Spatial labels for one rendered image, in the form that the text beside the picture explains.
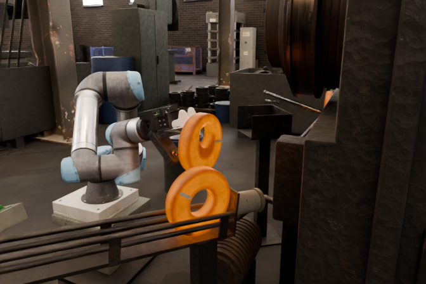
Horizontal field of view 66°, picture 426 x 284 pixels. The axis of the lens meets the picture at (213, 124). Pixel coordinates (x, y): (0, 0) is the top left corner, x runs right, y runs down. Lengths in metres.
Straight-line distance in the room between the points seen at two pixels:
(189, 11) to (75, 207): 11.38
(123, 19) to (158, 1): 4.24
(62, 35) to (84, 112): 2.75
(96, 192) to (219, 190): 0.92
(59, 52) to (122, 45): 1.12
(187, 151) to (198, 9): 11.76
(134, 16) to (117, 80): 3.35
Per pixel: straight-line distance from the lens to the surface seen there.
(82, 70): 4.38
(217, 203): 0.78
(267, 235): 1.97
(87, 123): 1.13
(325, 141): 0.67
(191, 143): 0.78
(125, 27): 4.68
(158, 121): 0.90
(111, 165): 1.00
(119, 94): 1.28
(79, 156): 1.03
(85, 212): 1.56
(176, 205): 0.71
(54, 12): 3.85
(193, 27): 12.51
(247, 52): 10.83
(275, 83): 3.57
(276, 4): 1.02
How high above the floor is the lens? 1.05
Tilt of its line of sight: 14 degrees down
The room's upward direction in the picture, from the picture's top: straight up
